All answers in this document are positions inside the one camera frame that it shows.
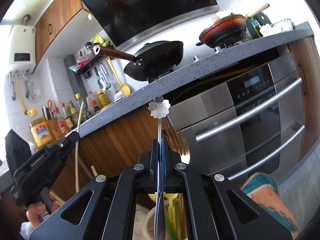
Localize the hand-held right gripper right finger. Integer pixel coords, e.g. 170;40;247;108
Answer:
161;138;293;240

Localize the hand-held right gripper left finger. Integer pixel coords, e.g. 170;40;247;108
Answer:
32;138;160;240

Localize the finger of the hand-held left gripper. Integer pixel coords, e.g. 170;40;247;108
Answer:
57;131;81;161

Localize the gold metal fork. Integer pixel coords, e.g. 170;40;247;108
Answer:
164;125;192;239

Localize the yellow plastic spoon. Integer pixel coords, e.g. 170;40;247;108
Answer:
164;192;179;225

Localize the white floral ceramic utensil holder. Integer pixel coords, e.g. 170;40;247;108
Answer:
134;200;157;240

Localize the yellow spoon with green handle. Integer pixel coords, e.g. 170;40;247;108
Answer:
167;221;181;240

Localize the silver flower handle spoon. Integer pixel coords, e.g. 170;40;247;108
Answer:
148;96;170;240

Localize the person's left hand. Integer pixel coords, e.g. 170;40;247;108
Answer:
26;197;57;228

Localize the red label sauce bottle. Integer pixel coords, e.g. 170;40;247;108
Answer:
54;107;69;137

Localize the wooden knife block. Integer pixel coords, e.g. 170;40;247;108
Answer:
41;100;63;140

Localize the dark sauce bottle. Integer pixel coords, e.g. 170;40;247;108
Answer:
60;102;74;130

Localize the green cap sauce bottle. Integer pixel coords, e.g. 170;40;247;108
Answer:
67;100;79;128

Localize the black textured object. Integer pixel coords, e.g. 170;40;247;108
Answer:
5;129;32;172

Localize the yellow cooking oil bottle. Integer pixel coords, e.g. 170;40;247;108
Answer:
30;116;57;148

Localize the clear bottle with yellow cap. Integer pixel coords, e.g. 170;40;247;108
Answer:
75;93;87;120

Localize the clear plastic jug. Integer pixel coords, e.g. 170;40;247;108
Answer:
86;91;99;114

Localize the yellow seasoning jar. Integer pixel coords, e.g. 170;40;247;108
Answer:
97;90;111;107

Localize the hanging metal kitchen tool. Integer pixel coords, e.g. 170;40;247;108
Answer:
94;65;107;91

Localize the yellow hanging spatula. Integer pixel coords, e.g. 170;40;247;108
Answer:
106;57;132;96

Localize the stainless steel built-in oven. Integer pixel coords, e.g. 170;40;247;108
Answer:
166;55;307;183

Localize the green seasoning packet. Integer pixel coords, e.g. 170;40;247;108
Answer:
92;33;112;48

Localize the grey speckled kitchen counter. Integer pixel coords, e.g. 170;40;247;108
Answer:
75;21;314;140

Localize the white water heater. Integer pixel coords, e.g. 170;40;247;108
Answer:
9;15;37;68

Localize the printed table mat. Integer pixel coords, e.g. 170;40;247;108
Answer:
240;171;303;238

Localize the red-brown lidded pan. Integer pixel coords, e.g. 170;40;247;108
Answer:
196;3;270;48

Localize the black range hood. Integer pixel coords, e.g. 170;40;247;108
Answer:
80;0;220;52

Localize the dark green countertop appliance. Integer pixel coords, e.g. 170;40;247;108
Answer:
245;16;266;40

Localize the yellow gas hose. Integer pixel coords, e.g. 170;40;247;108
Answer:
14;71;37;117

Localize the black wok with brown handle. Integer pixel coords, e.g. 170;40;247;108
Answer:
92;40;185;82

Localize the wooden wall cabinet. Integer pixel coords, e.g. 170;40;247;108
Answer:
34;0;100;67

